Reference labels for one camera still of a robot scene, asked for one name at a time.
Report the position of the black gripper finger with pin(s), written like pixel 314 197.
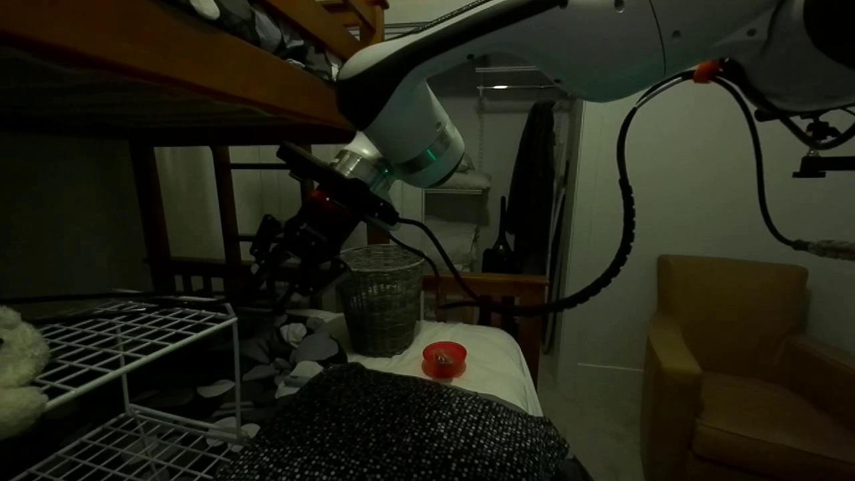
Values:
pixel 298 271
pixel 278 235

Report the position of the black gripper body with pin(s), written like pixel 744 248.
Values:
pixel 320 231

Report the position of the black hanger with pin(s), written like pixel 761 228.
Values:
pixel 266 256

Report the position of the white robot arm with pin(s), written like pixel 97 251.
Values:
pixel 497 63

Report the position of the dark mesh basket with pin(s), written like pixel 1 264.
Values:
pixel 381 303

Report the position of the small red bowl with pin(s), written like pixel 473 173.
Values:
pixel 445 359

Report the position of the black fabric with small dots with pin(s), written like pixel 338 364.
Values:
pixel 402 428

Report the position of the dotted bedding of top bunk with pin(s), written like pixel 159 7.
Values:
pixel 268 30

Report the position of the white bed sheet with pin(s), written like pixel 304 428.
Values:
pixel 482 364

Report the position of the dark hanging garment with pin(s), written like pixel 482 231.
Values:
pixel 531 192

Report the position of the white plush toy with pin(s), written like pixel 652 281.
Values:
pixel 16 375

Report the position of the brown armchair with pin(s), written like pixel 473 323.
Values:
pixel 737 375

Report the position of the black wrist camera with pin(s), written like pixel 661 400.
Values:
pixel 334 184

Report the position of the wooden bunk bed frame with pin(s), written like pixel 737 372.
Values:
pixel 177 82

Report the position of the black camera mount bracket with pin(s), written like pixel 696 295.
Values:
pixel 816 134

